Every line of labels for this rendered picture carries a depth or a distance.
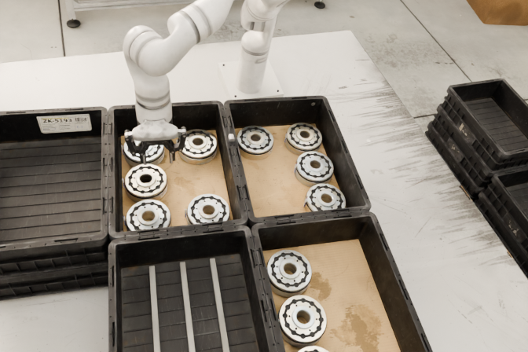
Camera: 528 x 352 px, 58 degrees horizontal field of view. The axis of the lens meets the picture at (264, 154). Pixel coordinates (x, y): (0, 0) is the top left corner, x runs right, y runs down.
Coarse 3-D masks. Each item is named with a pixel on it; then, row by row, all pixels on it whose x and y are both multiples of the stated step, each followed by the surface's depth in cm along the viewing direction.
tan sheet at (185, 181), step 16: (176, 160) 128; (176, 176) 125; (192, 176) 125; (208, 176) 126; (224, 176) 127; (176, 192) 121; (192, 192) 122; (208, 192) 123; (224, 192) 123; (128, 208) 117; (176, 208) 118; (176, 224) 115
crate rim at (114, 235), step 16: (112, 112) 123; (224, 112) 128; (112, 128) 120; (224, 128) 124; (112, 144) 116; (112, 160) 115; (112, 176) 110; (112, 192) 107; (240, 192) 112; (112, 208) 106; (240, 208) 109; (112, 224) 102; (192, 224) 104; (208, 224) 105; (224, 224) 105; (240, 224) 106
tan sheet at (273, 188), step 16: (240, 128) 139; (272, 128) 141; (256, 160) 132; (272, 160) 132; (288, 160) 133; (256, 176) 128; (272, 176) 129; (288, 176) 130; (256, 192) 125; (272, 192) 125; (288, 192) 126; (304, 192) 127; (256, 208) 121; (272, 208) 122; (288, 208) 123; (304, 208) 123
